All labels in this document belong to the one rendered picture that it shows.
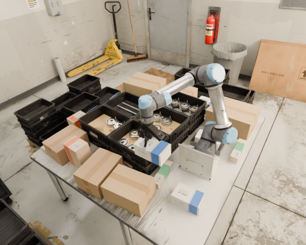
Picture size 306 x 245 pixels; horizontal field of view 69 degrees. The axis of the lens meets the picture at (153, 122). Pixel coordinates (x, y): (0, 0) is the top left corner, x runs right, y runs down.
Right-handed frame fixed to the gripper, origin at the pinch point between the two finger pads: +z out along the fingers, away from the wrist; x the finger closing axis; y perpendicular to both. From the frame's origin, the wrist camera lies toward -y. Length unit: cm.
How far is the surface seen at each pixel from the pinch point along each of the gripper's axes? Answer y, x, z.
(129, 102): 76, -65, 28
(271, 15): 4, -332, -4
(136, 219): -3.3, 27.9, 40.9
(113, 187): 15.9, 24.4, 24.9
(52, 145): 87, 21, 25
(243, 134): -37, -80, 33
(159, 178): -0.7, -4.4, 34.9
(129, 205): 2.7, 25.9, 32.4
